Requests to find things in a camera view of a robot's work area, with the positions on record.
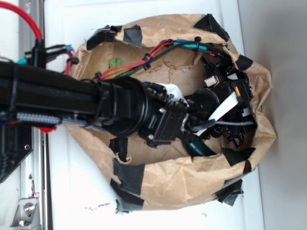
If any white ribbon cable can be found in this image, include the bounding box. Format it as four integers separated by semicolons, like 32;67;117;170
207;92;238;121

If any grey braided cable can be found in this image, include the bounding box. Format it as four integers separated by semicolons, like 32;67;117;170
16;112;256;128

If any metal corner bracket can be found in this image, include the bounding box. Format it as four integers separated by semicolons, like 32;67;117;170
10;198;41;230

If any green plush toy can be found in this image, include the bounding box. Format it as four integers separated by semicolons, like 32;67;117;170
107;58;137;79

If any aluminium rail frame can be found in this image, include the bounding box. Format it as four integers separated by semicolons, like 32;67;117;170
17;0;53;230

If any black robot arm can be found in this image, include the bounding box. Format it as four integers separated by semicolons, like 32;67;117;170
0;62;256;147

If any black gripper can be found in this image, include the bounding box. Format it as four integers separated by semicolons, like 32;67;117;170
184;57;257;148

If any red black wire bundle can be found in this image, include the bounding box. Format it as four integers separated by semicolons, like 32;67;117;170
0;4;231;82

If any dark green toy cucumber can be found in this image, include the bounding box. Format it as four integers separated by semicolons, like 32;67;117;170
184;140;216;157

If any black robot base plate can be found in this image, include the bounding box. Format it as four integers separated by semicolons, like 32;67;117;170
0;125;34;183

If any brown paper bag bin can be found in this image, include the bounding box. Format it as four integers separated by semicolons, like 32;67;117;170
67;14;276;210

